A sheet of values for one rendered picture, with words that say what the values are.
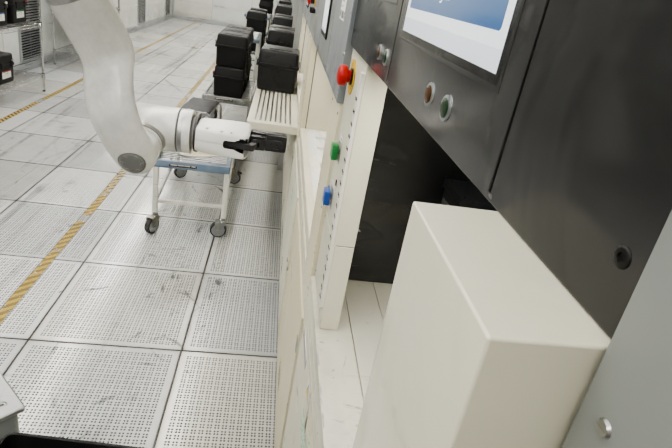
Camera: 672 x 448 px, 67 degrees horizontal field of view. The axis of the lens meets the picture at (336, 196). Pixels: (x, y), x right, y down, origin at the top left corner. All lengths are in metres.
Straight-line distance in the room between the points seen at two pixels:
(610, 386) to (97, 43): 0.84
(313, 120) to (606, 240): 2.25
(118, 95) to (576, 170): 0.77
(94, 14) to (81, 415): 1.51
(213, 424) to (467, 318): 1.84
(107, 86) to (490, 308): 0.79
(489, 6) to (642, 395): 0.26
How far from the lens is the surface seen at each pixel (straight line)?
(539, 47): 0.30
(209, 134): 0.96
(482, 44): 0.37
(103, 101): 0.91
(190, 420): 2.04
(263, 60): 3.34
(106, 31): 0.92
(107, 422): 2.06
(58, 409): 2.13
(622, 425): 0.21
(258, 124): 2.62
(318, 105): 2.42
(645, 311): 0.20
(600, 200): 0.23
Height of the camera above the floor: 1.51
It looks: 23 degrees down
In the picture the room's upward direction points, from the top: 10 degrees clockwise
